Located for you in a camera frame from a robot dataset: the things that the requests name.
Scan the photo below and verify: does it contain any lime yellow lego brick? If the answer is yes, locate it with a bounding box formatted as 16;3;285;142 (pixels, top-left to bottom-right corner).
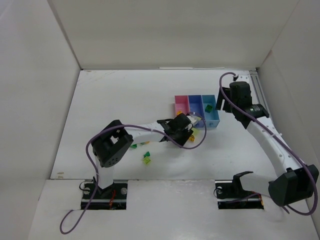
142;156;151;165

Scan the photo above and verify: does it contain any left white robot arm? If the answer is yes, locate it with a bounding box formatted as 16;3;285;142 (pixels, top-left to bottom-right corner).
91;113;199;193

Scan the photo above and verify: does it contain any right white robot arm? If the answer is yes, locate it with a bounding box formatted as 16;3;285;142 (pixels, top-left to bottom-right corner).
216;81;319;207

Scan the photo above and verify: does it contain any orange striped lego brick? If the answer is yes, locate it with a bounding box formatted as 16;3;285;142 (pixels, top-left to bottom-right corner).
188;135;195;142

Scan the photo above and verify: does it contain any light yellow lego on orange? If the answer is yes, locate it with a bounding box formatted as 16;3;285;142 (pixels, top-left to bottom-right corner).
191;127;199;136

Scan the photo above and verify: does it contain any light blue plastic bin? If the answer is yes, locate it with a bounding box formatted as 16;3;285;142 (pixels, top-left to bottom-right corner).
201;95;220;129

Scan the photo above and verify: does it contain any pink plastic bin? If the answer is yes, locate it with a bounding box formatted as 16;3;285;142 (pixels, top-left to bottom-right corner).
174;95;191;115

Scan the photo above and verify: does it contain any purple plastic bin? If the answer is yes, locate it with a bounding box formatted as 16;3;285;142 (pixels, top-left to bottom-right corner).
188;95;205;128

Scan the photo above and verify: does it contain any dark green wedge lego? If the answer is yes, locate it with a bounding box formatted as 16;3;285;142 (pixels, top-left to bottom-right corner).
143;151;150;158

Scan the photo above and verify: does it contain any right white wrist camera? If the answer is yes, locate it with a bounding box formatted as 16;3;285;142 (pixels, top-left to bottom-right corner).
232;74;250;83

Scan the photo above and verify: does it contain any aluminium rail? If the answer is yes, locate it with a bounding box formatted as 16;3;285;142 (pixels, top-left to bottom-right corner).
249;70;276;136

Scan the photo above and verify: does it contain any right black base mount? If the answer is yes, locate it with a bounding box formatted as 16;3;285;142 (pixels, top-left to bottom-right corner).
213;171;264;210

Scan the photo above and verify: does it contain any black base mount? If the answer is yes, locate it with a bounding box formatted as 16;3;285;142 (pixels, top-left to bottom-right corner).
79;180;128;210
213;171;264;210

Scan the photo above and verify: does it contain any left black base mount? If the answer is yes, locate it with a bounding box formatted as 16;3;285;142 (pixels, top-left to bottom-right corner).
79;180;128;210

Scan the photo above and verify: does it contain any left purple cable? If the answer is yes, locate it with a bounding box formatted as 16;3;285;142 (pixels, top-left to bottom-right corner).
59;112;208;235

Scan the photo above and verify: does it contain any purple cable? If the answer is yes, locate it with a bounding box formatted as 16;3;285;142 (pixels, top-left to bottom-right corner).
218;72;320;216
59;112;208;235

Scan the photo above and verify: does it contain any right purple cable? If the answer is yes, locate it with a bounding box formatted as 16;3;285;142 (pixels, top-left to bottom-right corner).
218;72;320;216

